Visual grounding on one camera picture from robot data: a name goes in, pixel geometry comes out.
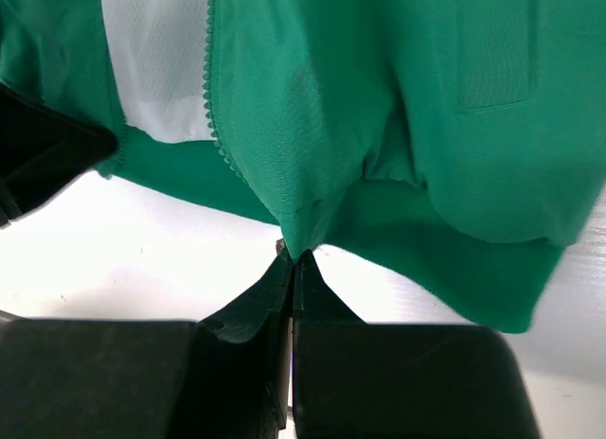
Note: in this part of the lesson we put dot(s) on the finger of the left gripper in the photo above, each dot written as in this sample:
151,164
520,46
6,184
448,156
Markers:
42,152

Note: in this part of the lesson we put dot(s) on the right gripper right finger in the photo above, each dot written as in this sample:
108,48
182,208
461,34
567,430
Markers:
352,379

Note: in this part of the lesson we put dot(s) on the green jacket with white lettering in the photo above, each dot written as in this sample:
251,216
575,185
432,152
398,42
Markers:
460,143

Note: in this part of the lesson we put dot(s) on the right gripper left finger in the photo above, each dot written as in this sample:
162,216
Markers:
226,376

